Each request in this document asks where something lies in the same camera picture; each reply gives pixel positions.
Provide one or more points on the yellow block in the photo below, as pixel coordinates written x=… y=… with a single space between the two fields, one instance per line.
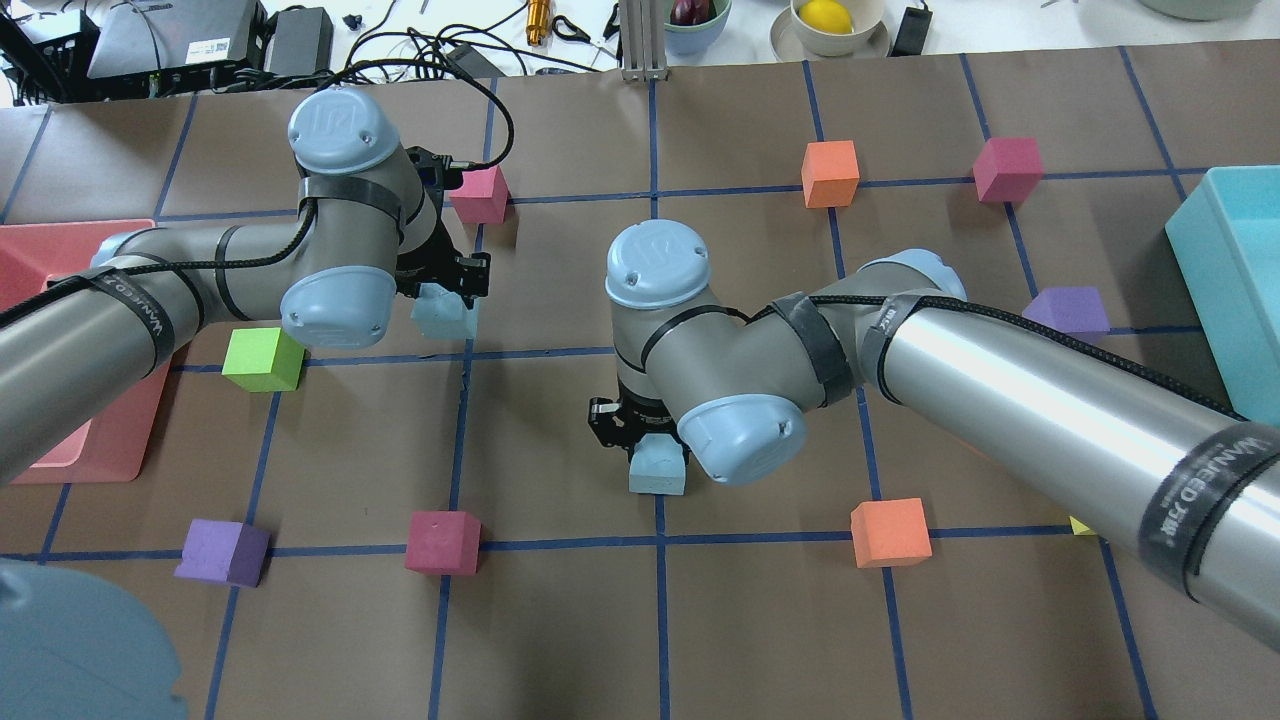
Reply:
x=1080 y=529

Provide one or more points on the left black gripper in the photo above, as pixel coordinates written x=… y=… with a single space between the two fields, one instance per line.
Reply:
x=447 y=268

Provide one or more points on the orange block outer side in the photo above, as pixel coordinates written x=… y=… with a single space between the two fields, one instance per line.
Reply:
x=830 y=174

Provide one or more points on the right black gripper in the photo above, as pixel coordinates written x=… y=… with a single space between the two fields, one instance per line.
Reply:
x=633 y=417

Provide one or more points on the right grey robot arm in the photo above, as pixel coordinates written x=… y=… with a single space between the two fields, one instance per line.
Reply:
x=891 y=383

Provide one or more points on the red block far outer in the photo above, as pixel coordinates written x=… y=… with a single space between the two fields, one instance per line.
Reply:
x=482 y=197

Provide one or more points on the pink plastic tray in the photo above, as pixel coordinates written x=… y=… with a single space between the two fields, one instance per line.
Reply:
x=110 y=447

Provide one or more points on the scissors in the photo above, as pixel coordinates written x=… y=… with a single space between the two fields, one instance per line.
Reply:
x=564 y=29

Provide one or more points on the beige bowl with lemon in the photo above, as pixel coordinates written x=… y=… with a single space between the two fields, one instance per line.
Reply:
x=791 y=40

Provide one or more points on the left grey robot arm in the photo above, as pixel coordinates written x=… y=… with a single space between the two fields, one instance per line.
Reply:
x=368 y=230

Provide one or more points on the cyan plastic tray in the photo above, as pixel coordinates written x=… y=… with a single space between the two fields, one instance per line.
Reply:
x=1225 y=237

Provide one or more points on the purple block far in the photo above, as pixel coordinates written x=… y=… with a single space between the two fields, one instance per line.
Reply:
x=223 y=553

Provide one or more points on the purple block near tray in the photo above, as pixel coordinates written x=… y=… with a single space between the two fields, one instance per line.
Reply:
x=1075 y=310

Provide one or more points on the light blue block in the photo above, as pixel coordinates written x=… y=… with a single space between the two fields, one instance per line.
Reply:
x=445 y=315
x=658 y=466

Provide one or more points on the yellow lemon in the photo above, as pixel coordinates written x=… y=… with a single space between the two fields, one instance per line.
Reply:
x=826 y=16

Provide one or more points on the red block near tray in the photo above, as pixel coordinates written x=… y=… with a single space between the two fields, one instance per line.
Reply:
x=1008 y=169

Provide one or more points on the orange block robot side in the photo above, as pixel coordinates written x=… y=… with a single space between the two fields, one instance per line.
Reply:
x=890 y=533

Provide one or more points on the red block far inner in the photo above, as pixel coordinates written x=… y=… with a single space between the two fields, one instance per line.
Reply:
x=444 y=543

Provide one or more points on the aluminium frame post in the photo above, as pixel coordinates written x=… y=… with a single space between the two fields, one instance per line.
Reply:
x=643 y=40

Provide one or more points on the black power adapter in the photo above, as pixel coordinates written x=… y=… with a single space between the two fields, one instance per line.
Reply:
x=913 y=31

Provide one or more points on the blue bowl with fruit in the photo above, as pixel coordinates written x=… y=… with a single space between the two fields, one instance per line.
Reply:
x=691 y=27

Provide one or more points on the green block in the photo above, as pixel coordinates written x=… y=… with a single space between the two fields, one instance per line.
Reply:
x=261 y=360

